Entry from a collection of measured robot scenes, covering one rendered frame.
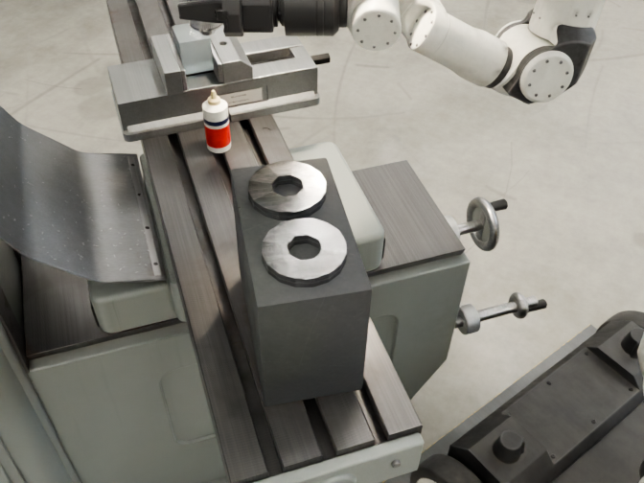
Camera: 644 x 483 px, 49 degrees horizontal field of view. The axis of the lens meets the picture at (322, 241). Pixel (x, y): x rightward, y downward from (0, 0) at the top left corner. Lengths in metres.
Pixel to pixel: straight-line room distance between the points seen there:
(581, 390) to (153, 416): 0.79
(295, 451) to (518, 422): 0.59
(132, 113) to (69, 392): 0.48
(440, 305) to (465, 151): 1.46
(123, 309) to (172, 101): 0.35
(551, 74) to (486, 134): 1.85
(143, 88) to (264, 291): 0.60
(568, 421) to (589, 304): 1.04
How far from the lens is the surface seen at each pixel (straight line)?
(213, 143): 1.17
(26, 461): 1.35
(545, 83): 1.07
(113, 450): 1.47
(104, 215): 1.19
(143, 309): 1.17
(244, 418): 0.85
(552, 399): 1.37
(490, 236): 1.49
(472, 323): 1.48
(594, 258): 2.51
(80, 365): 1.24
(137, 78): 1.27
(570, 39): 1.07
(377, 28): 0.96
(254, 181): 0.82
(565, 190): 2.73
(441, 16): 1.02
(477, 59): 1.05
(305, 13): 0.97
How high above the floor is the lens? 1.69
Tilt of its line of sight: 46 degrees down
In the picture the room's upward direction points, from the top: 1 degrees clockwise
